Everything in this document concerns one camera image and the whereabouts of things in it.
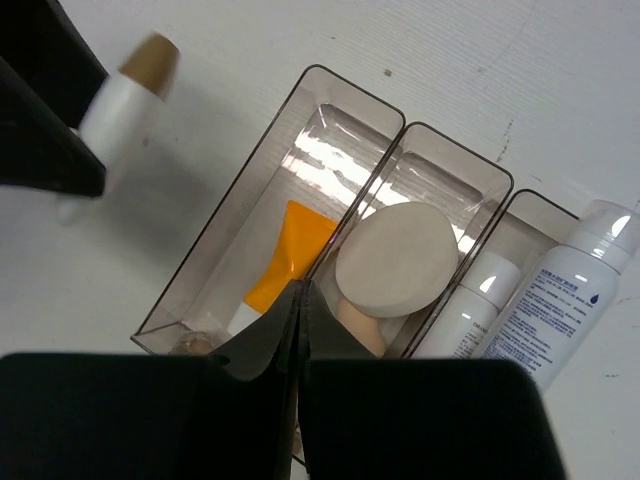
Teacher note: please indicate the clear organizer bin left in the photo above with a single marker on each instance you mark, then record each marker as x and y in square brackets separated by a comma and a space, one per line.
[321, 148]

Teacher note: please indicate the white oval compact bottle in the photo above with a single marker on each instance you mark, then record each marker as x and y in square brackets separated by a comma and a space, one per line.
[127, 104]

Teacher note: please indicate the clear organizer bin right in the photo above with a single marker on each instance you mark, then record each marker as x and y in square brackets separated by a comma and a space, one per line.
[528, 227]

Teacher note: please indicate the pink teal gradient spray bottle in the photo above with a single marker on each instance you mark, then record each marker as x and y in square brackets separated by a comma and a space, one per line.
[471, 310]

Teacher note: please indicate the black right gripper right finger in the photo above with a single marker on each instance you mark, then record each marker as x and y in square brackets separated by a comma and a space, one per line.
[363, 417]

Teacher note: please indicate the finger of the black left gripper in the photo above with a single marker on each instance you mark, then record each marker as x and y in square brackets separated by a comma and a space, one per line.
[42, 45]
[38, 150]

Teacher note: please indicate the round beige powder puff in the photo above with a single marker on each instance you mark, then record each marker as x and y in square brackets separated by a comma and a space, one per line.
[398, 260]

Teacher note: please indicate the clear organizer bin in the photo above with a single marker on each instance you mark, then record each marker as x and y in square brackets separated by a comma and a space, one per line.
[528, 227]
[321, 148]
[422, 165]

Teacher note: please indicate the white spray bottle clear cap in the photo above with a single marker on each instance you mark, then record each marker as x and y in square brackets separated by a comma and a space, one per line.
[565, 294]

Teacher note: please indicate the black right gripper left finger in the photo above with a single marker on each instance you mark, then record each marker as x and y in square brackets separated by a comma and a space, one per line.
[225, 415]

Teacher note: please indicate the clear organizer bin middle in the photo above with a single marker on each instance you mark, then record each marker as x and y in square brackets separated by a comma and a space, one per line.
[422, 165]

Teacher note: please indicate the orange cream tube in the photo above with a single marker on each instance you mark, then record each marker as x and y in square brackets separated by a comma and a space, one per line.
[302, 237]

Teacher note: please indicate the beige makeup sponge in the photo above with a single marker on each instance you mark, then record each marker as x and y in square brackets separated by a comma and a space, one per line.
[364, 329]

